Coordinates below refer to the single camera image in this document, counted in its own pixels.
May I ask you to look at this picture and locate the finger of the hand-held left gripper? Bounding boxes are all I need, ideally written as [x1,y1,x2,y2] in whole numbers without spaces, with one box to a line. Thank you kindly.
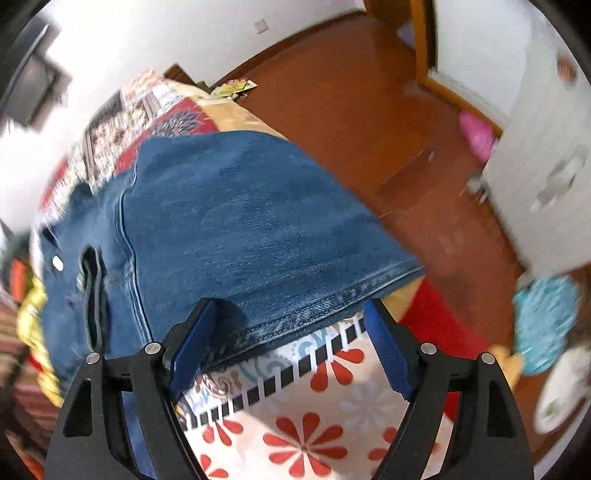
[76,246,112,356]

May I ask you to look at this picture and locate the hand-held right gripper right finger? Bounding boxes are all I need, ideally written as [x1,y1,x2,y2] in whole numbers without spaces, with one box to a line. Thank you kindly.
[362,298,536,480]

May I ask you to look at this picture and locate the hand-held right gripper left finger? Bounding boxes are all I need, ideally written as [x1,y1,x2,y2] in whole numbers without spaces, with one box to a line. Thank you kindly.
[44,298,218,480]

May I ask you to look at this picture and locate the blue denim jeans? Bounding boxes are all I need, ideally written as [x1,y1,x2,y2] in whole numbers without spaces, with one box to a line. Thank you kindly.
[30,130,426,480]

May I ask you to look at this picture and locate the yellow cartoon blanket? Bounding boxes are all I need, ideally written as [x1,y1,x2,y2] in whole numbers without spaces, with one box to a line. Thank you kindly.
[16,272,63,407]

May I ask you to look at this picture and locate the patchwork printed bedsheet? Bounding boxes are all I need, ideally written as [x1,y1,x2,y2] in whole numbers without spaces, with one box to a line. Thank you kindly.
[39,69,485,480]

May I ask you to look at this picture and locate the orange soft toy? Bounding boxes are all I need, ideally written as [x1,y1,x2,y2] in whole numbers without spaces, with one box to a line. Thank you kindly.
[489,344,525,386]

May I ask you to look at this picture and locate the teal patterned bag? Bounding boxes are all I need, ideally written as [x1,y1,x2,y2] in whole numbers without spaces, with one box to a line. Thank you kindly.
[512,274,580,374]

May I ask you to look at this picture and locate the white slipper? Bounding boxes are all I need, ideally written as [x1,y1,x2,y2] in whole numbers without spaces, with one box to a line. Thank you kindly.
[533,346,591,435]

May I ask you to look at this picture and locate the yellow printed magazine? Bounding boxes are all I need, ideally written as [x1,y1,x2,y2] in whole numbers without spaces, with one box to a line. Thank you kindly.
[210,78,257,99]

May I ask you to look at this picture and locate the black wall television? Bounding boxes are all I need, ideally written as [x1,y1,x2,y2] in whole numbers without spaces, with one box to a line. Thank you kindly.
[0,21,72,134]

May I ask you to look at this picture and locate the wooden bed frame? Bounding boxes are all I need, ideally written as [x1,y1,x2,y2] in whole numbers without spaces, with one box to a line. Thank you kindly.
[164,62,208,90]

